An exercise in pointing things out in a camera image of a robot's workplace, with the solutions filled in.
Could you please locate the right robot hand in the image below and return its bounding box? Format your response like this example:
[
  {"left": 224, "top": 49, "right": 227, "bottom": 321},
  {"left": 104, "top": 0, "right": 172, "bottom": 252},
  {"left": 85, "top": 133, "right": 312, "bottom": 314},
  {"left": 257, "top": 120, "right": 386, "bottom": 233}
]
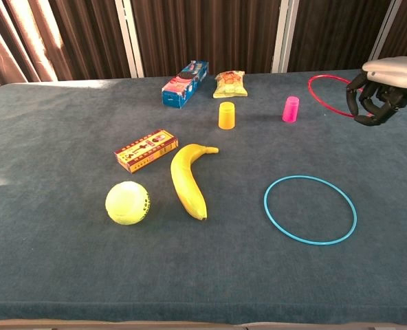
[{"left": 345, "top": 55, "right": 407, "bottom": 128}]

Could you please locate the red plastic ring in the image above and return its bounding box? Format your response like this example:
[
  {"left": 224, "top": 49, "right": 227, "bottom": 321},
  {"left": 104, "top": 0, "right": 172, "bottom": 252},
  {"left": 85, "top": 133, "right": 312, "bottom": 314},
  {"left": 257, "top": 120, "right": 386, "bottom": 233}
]
[{"left": 307, "top": 75, "right": 375, "bottom": 119}]

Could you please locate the blue plastic ring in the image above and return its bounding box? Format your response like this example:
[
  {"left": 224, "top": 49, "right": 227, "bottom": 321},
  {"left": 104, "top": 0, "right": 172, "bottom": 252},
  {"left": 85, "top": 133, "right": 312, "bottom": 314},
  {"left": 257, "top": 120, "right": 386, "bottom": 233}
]
[{"left": 263, "top": 175, "right": 358, "bottom": 247}]

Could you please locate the brown corrugated partition panel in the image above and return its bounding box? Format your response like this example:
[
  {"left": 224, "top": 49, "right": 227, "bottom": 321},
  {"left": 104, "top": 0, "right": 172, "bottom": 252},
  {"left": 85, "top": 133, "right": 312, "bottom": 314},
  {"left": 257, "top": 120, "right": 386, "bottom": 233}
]
[
  {"left": 130, "top": 0, "right": 282, "bottom": 78},
  {"left": 48, "top": 0, "right": 133, "bottom": 82},
  {"left": 377, "top": 0, "right": 407, "bottom": 60},
  {"left": 287, "top": 0, "right": 392, "bottom": 73}
]

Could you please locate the pink small cup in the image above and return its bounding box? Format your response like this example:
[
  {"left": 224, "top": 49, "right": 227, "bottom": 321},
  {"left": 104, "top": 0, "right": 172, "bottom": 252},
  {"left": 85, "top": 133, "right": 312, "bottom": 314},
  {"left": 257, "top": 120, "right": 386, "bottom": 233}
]
[{"left": 281, "top": 95, "right": 300, "bottom": 124}]

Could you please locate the yellow-green snack bag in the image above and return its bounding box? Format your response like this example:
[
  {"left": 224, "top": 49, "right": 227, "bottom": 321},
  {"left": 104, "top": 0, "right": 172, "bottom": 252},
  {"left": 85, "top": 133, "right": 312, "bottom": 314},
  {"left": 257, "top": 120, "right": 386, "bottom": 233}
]
[{"left": 212, "top": 70, "right": 250, "bottom": 100}]

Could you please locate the orange small cup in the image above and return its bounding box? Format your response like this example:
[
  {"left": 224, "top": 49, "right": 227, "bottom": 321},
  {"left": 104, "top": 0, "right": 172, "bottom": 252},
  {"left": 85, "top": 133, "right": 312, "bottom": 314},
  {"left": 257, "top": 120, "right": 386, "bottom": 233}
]
[{"left": 217, "top": 101, "right": 237, "bottom": 131}]

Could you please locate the blue cookie box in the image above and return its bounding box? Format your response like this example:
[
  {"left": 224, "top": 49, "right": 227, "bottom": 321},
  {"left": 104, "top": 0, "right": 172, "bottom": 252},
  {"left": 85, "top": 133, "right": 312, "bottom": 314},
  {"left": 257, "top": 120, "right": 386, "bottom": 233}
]
[{"left": 161, "top": 60, "right": 210, "bottom": 110}]

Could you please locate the yellow banana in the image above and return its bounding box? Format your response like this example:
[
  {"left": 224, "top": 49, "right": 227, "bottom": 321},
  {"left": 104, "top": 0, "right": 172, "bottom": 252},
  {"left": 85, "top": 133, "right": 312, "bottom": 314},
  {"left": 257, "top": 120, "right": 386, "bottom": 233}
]
[{"left": 170, "top": 142, "right": 221, "bottom": 221}]

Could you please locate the red and yellow small box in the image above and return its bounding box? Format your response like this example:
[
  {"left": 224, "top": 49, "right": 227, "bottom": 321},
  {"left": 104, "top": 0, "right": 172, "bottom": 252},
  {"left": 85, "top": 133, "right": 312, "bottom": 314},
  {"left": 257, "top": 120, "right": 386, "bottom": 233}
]
[{"left": 113, "top": 128, "right": 179, "bottom": 174}]

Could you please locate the yellow tennis ball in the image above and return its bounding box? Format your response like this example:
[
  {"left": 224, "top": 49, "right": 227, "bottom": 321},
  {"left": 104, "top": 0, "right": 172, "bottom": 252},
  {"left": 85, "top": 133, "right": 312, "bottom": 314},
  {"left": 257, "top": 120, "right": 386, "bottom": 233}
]
[{"left": 104, "top": 181, "right": 153, "bottom": 226}]

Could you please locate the dark blue felt table cover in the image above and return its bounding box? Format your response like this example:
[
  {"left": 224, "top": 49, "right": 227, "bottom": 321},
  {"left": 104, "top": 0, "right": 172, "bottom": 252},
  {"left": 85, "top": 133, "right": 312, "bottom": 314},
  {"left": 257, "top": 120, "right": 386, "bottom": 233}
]
[{"left": 0, "top": 69, "right": 407, "bottom": 326}]

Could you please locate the reddish-brown curtain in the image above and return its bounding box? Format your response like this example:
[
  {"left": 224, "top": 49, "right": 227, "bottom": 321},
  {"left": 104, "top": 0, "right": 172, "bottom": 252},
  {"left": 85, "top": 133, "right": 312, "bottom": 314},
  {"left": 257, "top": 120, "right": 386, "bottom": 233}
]
[{"left": 0, "top": 0, "right": 74, "bottom": 94}]

